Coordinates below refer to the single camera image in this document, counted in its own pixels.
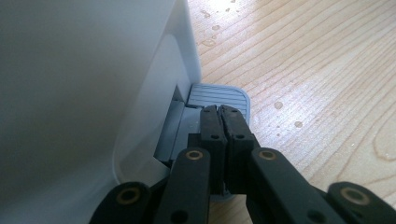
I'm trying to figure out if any white pedal trash can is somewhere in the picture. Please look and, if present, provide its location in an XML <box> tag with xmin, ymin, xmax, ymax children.
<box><xmin>0</xmin><ymin>0</ymin><xmax>252</xmax><ymax>203</ymax></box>

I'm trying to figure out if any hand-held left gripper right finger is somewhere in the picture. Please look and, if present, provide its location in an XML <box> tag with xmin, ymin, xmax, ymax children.
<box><xmin>218</xmin><ymin>104</ymin><xmax>262</xmax><ymax>194</ymax></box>

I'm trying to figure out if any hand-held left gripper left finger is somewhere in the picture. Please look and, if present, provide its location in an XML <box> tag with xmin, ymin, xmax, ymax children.
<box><xmin>188</xmin><ymin>105</ymin><xmax>229</xmax><ymax>194</ymax></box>

